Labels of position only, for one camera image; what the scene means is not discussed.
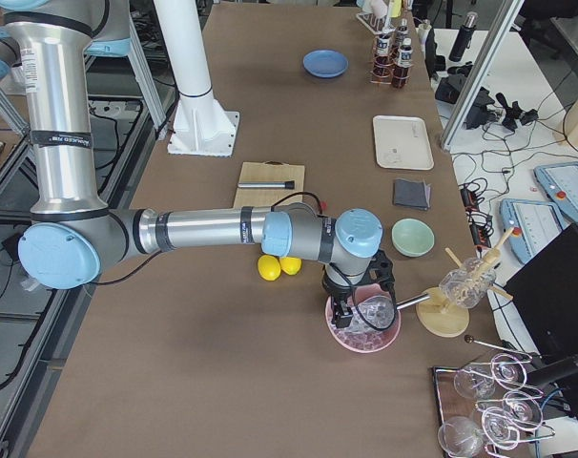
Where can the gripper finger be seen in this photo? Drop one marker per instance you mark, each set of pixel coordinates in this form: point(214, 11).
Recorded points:
point(338, 316)
point(346, 316)

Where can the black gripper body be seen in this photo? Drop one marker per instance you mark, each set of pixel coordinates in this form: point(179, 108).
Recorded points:
point(337, 289)

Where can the blue plate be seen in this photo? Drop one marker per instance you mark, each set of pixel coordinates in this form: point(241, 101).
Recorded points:
point(325, 63)

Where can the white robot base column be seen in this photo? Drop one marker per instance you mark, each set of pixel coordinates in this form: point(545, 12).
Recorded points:
point(201, 126)

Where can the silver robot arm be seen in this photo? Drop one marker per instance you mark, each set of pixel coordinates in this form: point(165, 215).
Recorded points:
point(75, 236)

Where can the pink ice bowl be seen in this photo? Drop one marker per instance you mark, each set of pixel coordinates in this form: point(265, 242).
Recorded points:
point(363, 342)

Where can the steel ice scoop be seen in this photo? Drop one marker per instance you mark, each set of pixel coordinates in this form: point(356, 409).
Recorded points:
point(378, 313)

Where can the green bowl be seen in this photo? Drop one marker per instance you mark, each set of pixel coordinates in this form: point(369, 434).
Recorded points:
point(412, 237)

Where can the yellow lemon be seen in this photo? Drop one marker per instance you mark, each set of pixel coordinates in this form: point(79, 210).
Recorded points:
point(269, 267)
point(290, 265)

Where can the wooden cup stand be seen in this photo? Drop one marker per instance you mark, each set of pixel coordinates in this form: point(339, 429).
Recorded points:
point(444, 318)

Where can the grey folded cloth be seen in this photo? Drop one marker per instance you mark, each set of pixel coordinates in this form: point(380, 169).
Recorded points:
point(411, 194)

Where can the glass mug on stand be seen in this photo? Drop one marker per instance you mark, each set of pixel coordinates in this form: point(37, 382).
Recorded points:
point(467, 285)

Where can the steel muddler black tip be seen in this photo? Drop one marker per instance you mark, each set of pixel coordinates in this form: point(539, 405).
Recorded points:
point(283, 184)

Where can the cream rabbit tray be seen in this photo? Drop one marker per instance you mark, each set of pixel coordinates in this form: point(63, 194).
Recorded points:
point(402, 143)

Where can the bamboo cutting board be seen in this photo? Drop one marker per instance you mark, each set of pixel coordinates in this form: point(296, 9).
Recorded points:
point(267, 172)

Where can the blue teach pendant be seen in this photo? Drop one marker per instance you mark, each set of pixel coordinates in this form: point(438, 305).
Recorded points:
point(535, 223)
point(560, 182)

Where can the wine glass rack tray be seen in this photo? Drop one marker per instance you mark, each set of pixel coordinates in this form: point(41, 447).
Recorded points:
point(488, 408)

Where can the black monitor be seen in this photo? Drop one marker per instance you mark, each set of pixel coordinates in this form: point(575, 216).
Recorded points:
point(545, 293)

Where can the tea bottle white cap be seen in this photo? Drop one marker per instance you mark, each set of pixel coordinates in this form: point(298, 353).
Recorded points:
point(402, 64)

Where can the black thermos bottle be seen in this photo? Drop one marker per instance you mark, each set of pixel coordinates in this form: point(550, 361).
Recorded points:
point(463, 38)

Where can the copper wire bottle rack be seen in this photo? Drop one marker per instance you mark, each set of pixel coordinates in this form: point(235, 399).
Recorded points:
point(391, 61)

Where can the aluminium frame post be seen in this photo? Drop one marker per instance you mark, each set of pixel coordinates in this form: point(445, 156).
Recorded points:
point(494, 39)

